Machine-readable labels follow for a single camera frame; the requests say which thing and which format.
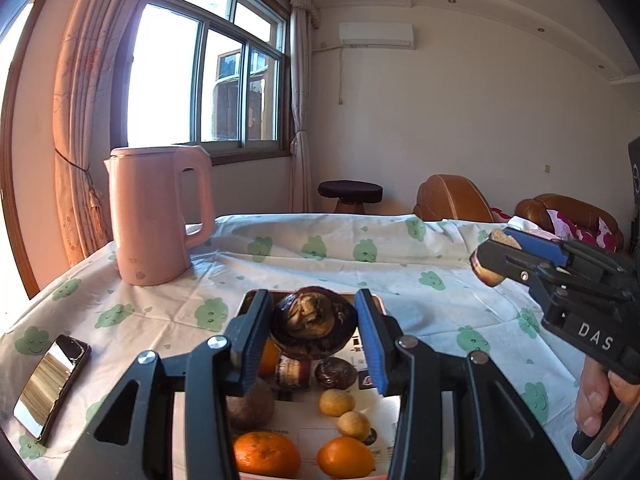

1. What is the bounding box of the reddish mangosteen piece white rim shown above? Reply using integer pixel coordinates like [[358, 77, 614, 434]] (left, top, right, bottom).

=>
[[275, 355, 312, 389]]

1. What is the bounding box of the small smooth orange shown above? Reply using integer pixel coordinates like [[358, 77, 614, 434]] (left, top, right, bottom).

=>
[[317, 436, 376, 479]]

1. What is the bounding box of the sliding glass window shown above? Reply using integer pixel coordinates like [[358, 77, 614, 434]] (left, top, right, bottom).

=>
[[115, 0, 293, 166]]

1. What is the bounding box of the metal tin box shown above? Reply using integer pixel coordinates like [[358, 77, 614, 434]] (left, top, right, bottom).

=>
[[172, 290, 406, 480]]

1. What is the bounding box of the large textured orange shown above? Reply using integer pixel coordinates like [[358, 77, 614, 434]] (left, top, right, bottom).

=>
[[233, 431, 302, 478]]

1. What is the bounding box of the pink patterned curtain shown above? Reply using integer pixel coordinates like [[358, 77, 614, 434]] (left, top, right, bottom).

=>
[[52, 0, 161, 266]]

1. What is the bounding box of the person's right hand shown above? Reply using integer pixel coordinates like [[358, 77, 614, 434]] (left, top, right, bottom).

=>
[[574, 359, 640, 436]]

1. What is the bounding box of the dark whole mangosteen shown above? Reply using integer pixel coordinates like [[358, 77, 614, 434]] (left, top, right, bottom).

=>
[[271, 287, 358, 361]]

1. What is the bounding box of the yellowish longan fruit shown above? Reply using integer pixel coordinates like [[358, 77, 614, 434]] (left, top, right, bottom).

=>
[[319, 389, 357, 417], [336, 411, 372, 442]]

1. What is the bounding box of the pink electric kettle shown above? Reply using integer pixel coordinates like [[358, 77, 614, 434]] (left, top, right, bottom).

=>
[[104, 145, 216, 287]]

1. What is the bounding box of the pale narrow curtain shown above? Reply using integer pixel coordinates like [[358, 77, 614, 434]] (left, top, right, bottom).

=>
[[289, 7, 315, 213]]

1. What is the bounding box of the round brown stemmed fruit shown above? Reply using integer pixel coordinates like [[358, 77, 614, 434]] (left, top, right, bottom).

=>
[[226, 377, 276, 432]]

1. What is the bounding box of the white wall air conditioner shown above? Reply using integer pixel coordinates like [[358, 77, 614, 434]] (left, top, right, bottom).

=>
[[339, 22, 416, 51]]

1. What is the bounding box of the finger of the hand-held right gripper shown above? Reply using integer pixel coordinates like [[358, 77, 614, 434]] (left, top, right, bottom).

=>
[[502, 227, 571, 268], [470, 241, 547, 292]]

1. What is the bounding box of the round dark stool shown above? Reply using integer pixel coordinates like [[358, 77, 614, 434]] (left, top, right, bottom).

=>
[[318, 180, 384, 215]]

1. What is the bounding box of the partly hidden orange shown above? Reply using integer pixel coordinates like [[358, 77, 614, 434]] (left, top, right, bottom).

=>
[[257, 337, 281, 378]]

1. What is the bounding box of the brown leather sofa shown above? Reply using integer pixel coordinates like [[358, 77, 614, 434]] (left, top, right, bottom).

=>
[[515, 194, 625, 251]]

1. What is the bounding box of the brown leather armchair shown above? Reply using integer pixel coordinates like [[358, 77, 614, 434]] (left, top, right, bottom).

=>
[[413, 175, 496, 223]]

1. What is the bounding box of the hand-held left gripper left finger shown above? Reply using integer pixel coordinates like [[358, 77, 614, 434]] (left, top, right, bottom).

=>
[[70, 289, 275, 480]]

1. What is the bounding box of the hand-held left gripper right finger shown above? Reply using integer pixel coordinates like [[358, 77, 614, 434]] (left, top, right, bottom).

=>
[[355, 289, 571, 480]]

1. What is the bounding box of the white tablecloth green cloud print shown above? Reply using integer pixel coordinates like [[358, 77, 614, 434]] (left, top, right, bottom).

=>
[[0, 212, 596, 480]]

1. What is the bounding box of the black smartphone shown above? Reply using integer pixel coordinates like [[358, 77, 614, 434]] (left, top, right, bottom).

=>
[[12, 335, 92, 446]]

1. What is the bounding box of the small dark mangosteen piece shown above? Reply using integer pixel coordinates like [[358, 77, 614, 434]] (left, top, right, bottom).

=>
[[314, 357, 358, 391]]

